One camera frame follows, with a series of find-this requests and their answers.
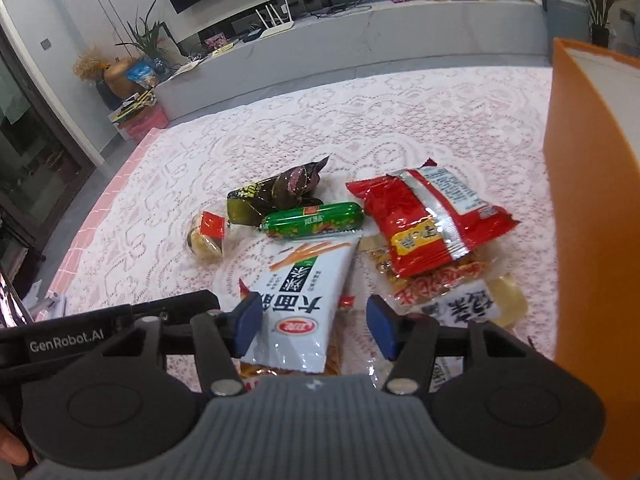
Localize white breadstick snack bag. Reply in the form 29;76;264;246
241;231;362;374

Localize clear pack orange snack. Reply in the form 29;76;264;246
360;235;528;327

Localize white lace tablecloth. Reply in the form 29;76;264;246
51;66;558;356

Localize green sausage stick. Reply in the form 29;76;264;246
259;202;364;238

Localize pink storage crate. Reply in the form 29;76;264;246
113;104;169;144

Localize white wifi router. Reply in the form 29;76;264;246
256;0;294;39

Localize person's left hand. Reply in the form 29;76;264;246
0;425;29;466

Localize grey tv bench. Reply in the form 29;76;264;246
155;0;547;119

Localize dark olive snack pouch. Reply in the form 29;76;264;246
227;156;329;226

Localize red snack bag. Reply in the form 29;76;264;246
346;159;518;278

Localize orange storage box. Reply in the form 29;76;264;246
544;39;639;479

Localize potted plant left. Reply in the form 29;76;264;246
117;0;164;60

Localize clear pastry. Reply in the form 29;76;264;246
186;211;227;262

